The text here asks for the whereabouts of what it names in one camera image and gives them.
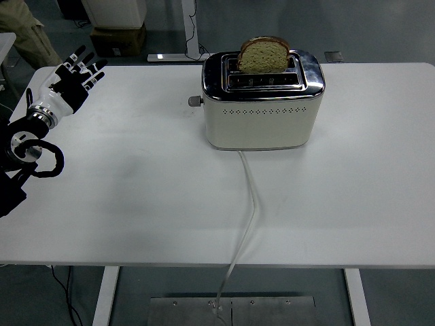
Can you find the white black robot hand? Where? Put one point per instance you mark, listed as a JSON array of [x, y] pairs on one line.
[[54, 98]]

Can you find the grey toaster lever knob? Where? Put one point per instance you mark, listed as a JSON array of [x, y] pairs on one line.
[[194, 100]]

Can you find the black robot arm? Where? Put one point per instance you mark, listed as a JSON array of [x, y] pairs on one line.
[[13, 176]]

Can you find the cream chrome two-slot toaster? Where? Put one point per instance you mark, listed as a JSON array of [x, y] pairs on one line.
[[261, 125]]

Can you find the small white side table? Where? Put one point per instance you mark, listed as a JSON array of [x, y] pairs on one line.
[[6, 44]]

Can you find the brown cardboard box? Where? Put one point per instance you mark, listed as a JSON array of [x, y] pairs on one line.
[[117, 40]]

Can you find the black box on floor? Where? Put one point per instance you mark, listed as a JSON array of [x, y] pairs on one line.
[[71, 8]]

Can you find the white appliance housing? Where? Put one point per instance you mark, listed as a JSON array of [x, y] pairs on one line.
[[115, 13]]

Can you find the white desk leg with foot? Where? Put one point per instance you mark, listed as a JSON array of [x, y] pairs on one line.
[[188, 27]]

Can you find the white table leg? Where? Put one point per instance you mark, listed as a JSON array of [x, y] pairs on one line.
[[105, 295], [357, 299]]

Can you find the brown bread slice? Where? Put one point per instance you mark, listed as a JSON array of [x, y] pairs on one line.
[[262, 59]]

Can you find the grey floor socket plate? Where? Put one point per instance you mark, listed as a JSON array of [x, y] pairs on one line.
[[333, 56]]

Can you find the grey metal plate with screws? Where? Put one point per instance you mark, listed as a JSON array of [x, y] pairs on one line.
[[272, 310]]

